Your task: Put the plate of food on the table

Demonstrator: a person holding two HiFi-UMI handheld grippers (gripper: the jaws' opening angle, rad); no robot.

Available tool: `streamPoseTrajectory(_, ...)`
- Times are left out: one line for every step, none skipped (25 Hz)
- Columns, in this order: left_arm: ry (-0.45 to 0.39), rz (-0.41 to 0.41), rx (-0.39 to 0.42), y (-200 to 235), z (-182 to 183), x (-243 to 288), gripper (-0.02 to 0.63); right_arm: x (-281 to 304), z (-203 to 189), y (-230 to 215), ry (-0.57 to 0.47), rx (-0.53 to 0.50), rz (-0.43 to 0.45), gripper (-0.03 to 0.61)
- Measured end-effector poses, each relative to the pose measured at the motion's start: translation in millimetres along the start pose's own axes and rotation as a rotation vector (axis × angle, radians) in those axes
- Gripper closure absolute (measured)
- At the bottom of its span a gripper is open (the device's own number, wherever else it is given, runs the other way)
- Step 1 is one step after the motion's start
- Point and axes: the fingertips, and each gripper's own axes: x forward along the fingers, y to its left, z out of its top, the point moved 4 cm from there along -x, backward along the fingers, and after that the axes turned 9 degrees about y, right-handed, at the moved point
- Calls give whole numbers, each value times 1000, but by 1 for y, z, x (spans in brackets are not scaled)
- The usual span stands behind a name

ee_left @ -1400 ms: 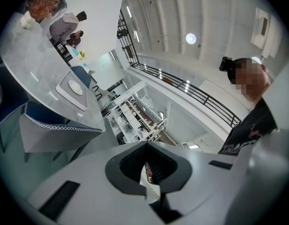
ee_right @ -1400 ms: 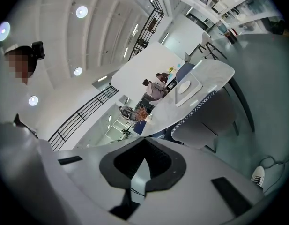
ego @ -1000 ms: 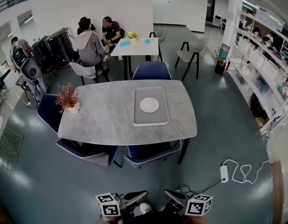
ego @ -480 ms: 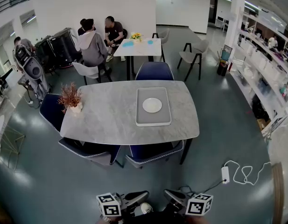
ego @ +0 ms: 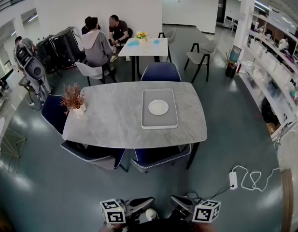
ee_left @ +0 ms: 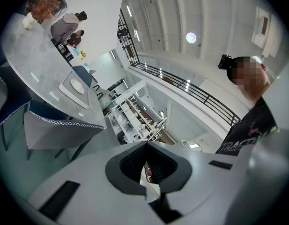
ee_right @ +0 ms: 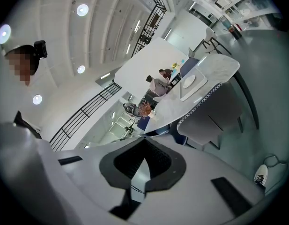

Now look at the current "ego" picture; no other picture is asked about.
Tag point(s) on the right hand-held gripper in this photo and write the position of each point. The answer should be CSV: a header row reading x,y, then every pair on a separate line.
x,y
204,214

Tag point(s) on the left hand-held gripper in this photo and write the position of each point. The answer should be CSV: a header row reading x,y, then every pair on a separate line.
x,y
113,215

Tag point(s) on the white round plate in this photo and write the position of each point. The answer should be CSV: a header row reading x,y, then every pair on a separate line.
x,y
151,110

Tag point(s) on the person's left forearm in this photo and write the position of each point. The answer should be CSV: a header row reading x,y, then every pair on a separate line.
x,y
112,228

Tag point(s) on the person's right forearm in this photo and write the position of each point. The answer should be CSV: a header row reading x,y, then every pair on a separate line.
x,y
203,228

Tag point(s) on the grey marble dining table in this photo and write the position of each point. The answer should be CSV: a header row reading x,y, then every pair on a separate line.
x,y
110,115

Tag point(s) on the person's dark trousers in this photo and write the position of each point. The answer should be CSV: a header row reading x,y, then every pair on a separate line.
x,y
163,226

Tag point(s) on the blue upholstered chair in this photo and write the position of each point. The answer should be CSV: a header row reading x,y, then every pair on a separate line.
x,y
160,157
53,112
95,155
160,72

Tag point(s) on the white power strip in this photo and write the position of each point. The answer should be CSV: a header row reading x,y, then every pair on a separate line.
x,y
233,180

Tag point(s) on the grey tray with white rim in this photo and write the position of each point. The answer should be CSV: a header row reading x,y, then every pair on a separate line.
x,y
159,121

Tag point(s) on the orange potted plant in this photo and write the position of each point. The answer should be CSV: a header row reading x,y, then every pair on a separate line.
x,y
74,98

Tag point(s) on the black trash bin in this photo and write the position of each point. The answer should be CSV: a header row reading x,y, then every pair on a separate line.
x,y
231,70

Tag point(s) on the white chair with black legs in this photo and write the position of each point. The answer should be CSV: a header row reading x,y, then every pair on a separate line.
x,y
90,71

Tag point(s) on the white square table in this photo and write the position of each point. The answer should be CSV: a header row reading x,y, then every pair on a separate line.
x,y
146,49

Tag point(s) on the teal box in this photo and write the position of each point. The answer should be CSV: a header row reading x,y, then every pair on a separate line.
x,y
235,54

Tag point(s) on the large blue cloth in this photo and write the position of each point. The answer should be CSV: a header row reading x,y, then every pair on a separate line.
x,y
133,43

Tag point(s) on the white shelf unit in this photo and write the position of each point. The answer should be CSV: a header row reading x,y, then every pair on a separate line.
x,y
272,69

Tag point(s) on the small blue cloth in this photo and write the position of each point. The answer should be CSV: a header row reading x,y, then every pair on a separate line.
x,y
156,41

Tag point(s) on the yellow flowers in vase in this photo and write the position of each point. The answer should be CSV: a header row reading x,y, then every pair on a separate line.
x,y
141,35

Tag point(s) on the black equipment case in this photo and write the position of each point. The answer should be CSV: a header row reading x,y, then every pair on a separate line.
x,y
66,47
46,49

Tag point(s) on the grey chair with black frame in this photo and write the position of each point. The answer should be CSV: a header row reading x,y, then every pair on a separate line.
x,y
198,57
170,34

